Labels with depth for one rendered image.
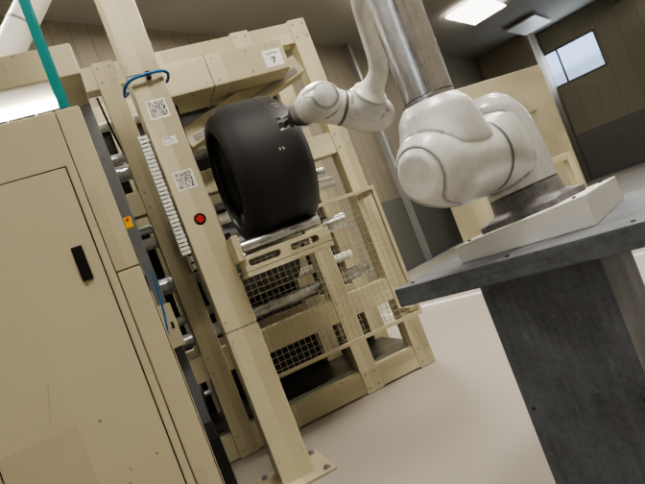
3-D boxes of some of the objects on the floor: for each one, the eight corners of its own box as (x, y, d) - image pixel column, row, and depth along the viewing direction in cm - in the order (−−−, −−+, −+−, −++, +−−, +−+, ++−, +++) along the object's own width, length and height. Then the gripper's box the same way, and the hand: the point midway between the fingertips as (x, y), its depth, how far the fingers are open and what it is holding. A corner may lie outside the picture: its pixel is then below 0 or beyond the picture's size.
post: (284, 490, 197) (47, -132, 199) (276, 478, 209) (53, -105, 212) (316, 472, 201) (83, -135, 203) (306, 463, 214) (86, -109, 216)
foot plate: (272, 504, 188) (269, 498, 188) (257, 481, 214) (255, 476, 214) (337, 469, 197) (335, 463, 197) (316, 450, 222) (314, 446, 222)
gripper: (318, 94, 165) (295, 111, 187) (279, 105, 160) (260, 121, 183) (324, 118, 166) (301, 132, 188) (287, 129, 161) (268, 141, 184)
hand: (284, 124), depth 182 cm, fingers closed
